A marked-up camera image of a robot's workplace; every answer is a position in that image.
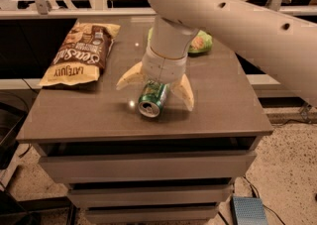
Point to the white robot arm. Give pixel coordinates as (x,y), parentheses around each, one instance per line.
(282,46)

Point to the blue box on floor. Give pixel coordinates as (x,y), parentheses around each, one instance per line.
(248,211)

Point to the green soda can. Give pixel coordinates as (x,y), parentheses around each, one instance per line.
(152,98)

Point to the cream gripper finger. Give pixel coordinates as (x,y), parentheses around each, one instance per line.
(182,90)
(135,75)

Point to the grey drawer cabinet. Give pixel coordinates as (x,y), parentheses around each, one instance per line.
(121,167)

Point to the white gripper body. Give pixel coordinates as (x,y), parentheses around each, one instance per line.
(162,67)

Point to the green snack bag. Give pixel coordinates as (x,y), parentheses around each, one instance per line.
(200,43)

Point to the brown sea salt chip bag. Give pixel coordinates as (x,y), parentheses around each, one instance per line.
(82,56)

